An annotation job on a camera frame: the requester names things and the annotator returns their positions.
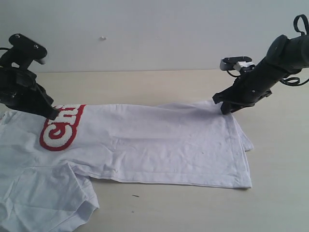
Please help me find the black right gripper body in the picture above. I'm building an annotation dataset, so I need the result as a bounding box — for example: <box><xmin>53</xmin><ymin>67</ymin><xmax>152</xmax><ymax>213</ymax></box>
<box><xmin>223</xmin><ymin>59</ymin><xmax>282</xmax><ymax>106</ymax></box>

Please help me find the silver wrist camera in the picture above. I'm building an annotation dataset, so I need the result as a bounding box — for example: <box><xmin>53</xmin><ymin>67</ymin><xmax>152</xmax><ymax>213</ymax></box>
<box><xmin>8</xmin><ymin>34</ymin><xmax>47</xmax><ymax>70</ymax></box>
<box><xmin>219</xmin><ymin>56</ymin><xmax>255</xmax><ymax>72</ymax></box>

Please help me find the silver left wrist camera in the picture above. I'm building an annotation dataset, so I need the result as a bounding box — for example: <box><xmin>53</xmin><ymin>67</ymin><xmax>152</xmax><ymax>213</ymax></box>
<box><xmin>8</xmin><ymin>34</ymin><xmax>47</xmax><ymax>70</ymax></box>

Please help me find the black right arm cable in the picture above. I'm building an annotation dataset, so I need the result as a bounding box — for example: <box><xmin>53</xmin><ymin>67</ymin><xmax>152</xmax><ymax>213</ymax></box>
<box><xmin>226</xmin><ymin>14</ymin><xmax>309</xmax><ymax>87</ymax></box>

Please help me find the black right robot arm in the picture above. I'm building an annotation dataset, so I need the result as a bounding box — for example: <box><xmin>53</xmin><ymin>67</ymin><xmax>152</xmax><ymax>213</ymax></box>
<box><xmin>212</xmin><ymin>35</ymin><xmax>309</xmax><ymax>115</ymax></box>

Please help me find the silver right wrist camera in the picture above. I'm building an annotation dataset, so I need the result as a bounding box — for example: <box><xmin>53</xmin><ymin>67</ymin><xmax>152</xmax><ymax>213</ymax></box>
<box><xmin>219</xmin><ymin>56</ymin><xmax>255</xmax><ymax>72</ymax></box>

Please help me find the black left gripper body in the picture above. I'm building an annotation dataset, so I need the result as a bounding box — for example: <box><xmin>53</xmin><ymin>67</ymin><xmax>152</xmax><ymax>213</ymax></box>
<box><xmin>0</xmin><ymin>67</ymin><xmax>55</xmax><ymax>114</ymax></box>

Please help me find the white t-shirt red Chinese patch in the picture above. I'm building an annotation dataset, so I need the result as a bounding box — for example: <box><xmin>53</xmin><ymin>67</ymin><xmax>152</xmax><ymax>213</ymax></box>
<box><xmin>0</xmin><ymin>101</ymin><xmax>253</xmax><ymax>232</ymax></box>

